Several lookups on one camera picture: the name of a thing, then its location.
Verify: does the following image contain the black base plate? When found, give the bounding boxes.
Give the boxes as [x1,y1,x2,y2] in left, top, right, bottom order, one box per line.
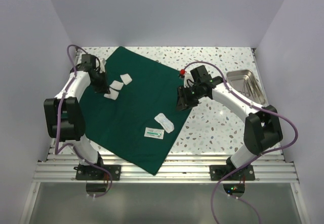
[73,164,122,181]
[209,164,255,181]

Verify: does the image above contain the straight steel tweezers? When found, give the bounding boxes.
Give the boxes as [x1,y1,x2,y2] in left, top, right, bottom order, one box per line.
[248,81,260,97]

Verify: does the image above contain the stainless steel tray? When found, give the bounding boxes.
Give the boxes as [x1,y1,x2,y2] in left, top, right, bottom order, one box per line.
[226,69,266,105]

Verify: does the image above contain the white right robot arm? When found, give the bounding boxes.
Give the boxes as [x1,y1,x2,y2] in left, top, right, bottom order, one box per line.
[176,65,283,180]

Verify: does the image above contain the curved steel tweezers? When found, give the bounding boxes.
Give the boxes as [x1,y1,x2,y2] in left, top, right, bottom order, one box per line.
[242,80,257,97]

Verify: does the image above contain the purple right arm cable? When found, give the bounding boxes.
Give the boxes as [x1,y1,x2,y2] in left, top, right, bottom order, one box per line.
[183,60,299,224]

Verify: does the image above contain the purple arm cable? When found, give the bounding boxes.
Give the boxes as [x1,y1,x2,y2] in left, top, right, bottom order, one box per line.
[54,44,113,199]
[183,60,299,224]

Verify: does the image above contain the white gauze pad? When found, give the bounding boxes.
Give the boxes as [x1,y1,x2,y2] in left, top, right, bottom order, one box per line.
[120,73,132,85]
[104,89,119,100]
[109,80,124,91]

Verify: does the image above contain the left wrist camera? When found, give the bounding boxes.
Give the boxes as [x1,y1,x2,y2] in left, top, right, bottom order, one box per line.
[80,54,106,73]

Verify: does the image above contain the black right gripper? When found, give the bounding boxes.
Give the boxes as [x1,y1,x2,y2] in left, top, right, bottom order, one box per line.
[176,84,203,111]

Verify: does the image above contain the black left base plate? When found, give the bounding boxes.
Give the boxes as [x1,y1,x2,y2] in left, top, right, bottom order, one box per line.
[73,164,122,181]

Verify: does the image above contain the white crinkled sterile pouch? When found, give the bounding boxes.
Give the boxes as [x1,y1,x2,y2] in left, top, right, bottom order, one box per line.
[154,113,175,133]

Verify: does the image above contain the green striped white packet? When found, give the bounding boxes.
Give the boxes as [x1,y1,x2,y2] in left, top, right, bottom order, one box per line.
[144,127,165,140]

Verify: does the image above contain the dark green surgical cloth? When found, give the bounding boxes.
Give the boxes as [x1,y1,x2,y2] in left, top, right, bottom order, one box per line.
[79,47,190,175]

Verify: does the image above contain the steel hemostat forceps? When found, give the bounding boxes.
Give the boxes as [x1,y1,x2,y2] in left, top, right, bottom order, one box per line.
[241,80,251,97]

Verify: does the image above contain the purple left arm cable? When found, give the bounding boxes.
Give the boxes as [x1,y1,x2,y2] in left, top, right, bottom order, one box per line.
[54,44,113,199]

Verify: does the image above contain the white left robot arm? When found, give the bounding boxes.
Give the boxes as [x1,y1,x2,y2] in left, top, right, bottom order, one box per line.
[44,54,111,180]

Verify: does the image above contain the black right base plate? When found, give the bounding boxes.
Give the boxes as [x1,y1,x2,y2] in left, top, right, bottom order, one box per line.
[209,164,255,181]

